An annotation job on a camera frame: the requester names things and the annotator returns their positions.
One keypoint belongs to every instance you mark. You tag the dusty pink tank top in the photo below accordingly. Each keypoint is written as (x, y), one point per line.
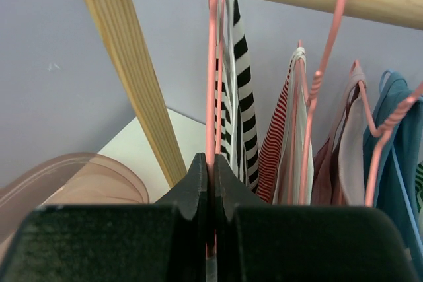
(339, 164)

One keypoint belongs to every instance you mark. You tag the light blue wire hanger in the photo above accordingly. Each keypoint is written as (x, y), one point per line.
(397, 196)

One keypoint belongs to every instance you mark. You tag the red white striped tank top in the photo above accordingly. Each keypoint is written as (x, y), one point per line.
(280, 156)

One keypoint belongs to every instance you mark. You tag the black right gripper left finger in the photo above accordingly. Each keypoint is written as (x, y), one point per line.
(164, 241)

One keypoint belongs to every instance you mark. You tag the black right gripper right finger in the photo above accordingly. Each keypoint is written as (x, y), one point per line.
(257, 241)

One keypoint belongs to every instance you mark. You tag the blue tank top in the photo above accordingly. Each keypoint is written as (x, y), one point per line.
(393, 89)

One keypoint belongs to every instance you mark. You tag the pink wire hanger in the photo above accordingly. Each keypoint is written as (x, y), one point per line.
(210, 126)
(375, 138)
(309, 96)

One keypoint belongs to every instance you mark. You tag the green white striped tank top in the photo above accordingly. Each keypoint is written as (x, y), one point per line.
(418, 190)

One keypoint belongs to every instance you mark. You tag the black white striped tank top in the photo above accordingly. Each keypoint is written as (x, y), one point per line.
(233, 83)

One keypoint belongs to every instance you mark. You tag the pink plastic basket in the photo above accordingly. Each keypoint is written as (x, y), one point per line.
(76, 178)

